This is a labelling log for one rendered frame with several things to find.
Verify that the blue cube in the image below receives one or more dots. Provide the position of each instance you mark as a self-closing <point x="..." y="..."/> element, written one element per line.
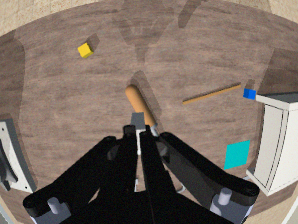
<point x="250" y="94"/>

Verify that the small yellow cube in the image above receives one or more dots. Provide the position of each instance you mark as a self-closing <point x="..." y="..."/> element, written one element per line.
<point x="85" y="50"/>

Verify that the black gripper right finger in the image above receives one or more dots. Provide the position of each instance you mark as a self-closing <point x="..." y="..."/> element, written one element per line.
<point x="227" y="195"/>

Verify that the teal square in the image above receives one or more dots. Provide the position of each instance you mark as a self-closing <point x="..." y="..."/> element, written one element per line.
<point x="236" y="154"/>

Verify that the grey metal hook with wooden handle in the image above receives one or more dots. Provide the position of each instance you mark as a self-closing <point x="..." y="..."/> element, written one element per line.
<point x="137" y="101"/>

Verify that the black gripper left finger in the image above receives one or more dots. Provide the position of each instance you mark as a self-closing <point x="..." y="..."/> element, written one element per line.
<point x="74" y="189"/>

